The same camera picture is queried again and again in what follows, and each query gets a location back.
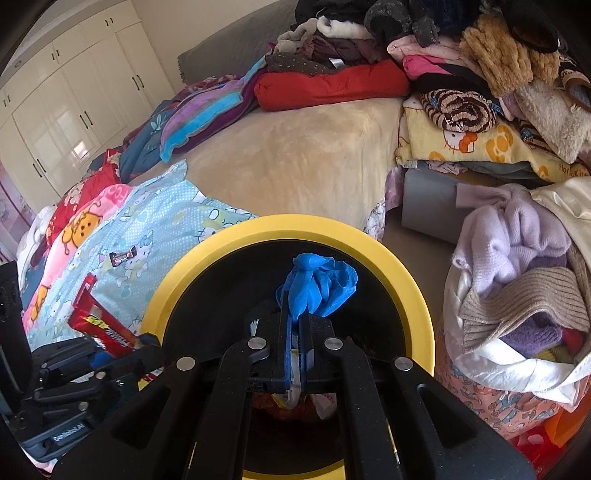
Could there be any lilac knit sweater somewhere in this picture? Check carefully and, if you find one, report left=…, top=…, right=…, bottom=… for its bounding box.
left=452, top=184, right=572, bottom=297

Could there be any beige ribbed sweater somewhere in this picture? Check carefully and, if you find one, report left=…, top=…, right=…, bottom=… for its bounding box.
left=459, top=267, right=590, bottom=353

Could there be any red pillow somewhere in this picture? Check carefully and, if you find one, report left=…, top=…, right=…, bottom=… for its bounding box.
left=254, top=60, right=410, bottom=111

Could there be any cream satin cloth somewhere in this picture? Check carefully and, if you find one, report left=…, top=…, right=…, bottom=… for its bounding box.
left=443, top=178, right=590, bottom=409

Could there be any red candy wrapper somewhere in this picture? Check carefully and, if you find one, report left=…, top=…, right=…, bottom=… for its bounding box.
left=67, top=274, right=143, bottom=358

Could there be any tan fuzzy plush garment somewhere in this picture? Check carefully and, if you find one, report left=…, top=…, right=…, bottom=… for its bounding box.
left=459, top=14, right=560, bottom=98

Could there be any striped purple blue pillow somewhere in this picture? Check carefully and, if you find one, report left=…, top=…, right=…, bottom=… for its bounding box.
left=159, top=56, right=267, bottom=162

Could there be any pink cartoon blanket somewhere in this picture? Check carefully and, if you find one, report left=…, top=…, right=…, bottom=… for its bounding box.
left=22, top=184, right=132, bottom=333

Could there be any pile of dark clothes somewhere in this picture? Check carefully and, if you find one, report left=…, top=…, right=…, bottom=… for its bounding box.
left=266, top=1, right=482, bottom=79

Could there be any brown striped cloth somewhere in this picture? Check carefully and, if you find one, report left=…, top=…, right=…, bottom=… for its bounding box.
left=418, top=89, right=497, bottom=133

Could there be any yellow rimmed trash bin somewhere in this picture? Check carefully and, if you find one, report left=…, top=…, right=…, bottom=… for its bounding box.
left=139, top=213, right=437, bottom=480

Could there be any yellow cartoon blanket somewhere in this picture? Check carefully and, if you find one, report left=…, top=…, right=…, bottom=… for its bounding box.
left=394, top=96, right=590, bottom=183

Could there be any blue glove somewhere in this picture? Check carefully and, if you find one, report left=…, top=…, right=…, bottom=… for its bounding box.
left=276, top=253, right=359, bottom=325

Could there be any white wardrobe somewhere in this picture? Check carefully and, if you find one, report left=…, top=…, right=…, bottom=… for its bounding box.
left=1, top=1, right=172, bottom=212

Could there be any brown energy bar wrapper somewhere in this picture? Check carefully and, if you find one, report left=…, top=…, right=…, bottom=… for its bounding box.
left=109, top=246, right=137, bottom=267

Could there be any grey headboard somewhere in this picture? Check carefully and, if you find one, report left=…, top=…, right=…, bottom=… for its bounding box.
left=177, top=1, right=297, bottom=85

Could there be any light blue Hello Kitty sheet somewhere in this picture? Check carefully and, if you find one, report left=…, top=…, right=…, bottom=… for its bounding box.
left=25, top=162, right=252, bottom=349

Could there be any dark blue leaf blanket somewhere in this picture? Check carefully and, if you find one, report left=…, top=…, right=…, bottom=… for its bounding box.
left=84, top=100, right=177, bottom=183

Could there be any red floral blanket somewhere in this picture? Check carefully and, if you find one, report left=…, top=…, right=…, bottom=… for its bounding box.
left=46, top=149, right=121, bottom=244

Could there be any beige bed cover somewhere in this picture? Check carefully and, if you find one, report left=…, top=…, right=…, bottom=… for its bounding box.
left=128, top=96, right=406, bottom=232

